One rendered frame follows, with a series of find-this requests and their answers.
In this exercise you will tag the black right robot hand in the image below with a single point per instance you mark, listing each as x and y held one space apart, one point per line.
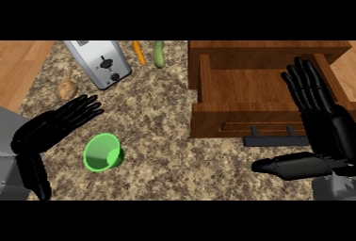
324 125

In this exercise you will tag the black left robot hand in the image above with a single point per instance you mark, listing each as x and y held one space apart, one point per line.
51 125

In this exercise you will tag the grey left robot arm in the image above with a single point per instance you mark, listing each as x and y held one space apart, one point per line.
13 157

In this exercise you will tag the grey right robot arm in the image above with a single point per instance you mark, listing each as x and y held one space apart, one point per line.
335 187

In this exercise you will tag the green cup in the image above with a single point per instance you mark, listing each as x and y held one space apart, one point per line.
103 152

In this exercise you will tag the wooden drawer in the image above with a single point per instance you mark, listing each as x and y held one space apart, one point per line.
251 100

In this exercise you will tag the brown potato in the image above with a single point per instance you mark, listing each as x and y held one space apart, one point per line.
67 88

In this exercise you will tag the silver toaster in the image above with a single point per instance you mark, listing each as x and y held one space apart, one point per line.
100 62

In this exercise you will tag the wooden cabinet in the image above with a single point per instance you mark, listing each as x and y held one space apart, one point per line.
259 50

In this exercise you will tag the orange carrot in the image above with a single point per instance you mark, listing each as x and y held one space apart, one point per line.
140 52

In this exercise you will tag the green cucumber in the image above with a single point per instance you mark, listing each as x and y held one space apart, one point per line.
159 54

